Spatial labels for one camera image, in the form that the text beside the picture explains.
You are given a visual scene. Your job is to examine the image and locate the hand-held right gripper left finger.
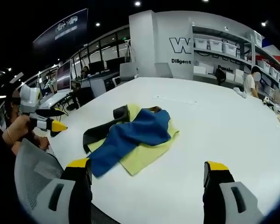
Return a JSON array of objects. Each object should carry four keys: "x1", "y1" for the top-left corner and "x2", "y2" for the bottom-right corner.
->
[{"x1": 34, "y1": 158, "x2": 93, "y2": 224}]

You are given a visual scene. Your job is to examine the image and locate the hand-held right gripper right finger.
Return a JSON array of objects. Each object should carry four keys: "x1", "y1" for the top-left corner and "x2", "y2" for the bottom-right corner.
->
[{"x1": 202, "y1": 160, "x2": 267, "y2": 224}]

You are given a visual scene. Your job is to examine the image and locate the blue and black garment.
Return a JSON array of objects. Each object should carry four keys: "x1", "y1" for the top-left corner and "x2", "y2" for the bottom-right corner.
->
[{"x1": 83, "y1": 105, "x2": 171, "y2": 179}]

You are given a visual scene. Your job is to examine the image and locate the person's left hand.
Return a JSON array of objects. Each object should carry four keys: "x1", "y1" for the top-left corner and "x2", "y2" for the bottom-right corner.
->
[{"x1": 7, "y1": 115, "x2": 35, "y2": 141}]

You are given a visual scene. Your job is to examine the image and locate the grey mesh office chair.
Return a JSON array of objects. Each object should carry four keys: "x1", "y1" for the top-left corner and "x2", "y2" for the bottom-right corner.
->
[{"x1": 14, "y1": 138, "x2": 66, "y2": 212}]

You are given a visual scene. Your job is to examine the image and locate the large desktop monitor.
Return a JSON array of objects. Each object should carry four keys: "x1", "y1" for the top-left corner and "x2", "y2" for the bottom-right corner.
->
[{"x1": 55, "y1": 59, "x2": 72, "y2": 93}]

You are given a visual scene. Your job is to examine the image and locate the black desk monitors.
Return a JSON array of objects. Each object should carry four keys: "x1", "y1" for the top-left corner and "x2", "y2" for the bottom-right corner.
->
[{"x1": 88, "y1": 56, "x2": 126, "y2": 73}]

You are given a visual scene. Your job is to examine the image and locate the dark hanging display screen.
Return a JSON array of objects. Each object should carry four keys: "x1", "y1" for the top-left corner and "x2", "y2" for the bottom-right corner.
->
[{"x1": 32, "y1": 7, "x2": 89, "y2": 49}]

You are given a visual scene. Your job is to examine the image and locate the white office chair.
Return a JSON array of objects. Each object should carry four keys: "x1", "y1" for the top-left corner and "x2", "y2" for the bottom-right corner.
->
[{"x1": 119, "y1": 62, "x2": 139, "y2": 83}]

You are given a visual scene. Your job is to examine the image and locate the small white and yellow devices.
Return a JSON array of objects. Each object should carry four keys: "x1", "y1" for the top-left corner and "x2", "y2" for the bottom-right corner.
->
[{"x1": 262, "y1": 96, "x2": 280, "y2": 132}]

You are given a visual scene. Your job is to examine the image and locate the white crumpled cloth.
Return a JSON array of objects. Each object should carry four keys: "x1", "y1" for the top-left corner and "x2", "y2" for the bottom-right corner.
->
[{"x1": 232, "y1": 86, "x2": 248, "y2": 99}]

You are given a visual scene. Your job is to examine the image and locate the black bag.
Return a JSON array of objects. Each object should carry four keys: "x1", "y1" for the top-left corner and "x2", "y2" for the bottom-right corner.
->
[{"x1": 214, "y1": 68, "x2": 227, "y2": 86}]

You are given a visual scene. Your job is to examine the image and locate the row of white storage bins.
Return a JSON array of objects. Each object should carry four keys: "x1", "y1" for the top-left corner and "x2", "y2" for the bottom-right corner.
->
[{"x1": 193, "y1": 37, "x2": 280, "y2": 81}]

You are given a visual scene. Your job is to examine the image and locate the grey metal shelving unit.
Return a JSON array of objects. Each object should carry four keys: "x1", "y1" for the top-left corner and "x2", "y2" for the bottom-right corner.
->
[{"x1": 190, "y1": 22, "x2": 280, "y2": 100}]

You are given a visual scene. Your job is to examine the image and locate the thin gold bracelet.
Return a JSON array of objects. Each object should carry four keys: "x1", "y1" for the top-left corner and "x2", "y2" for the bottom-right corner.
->
[{"x1": 6, "y1": 127, "x2": 16, "y2": 144}]

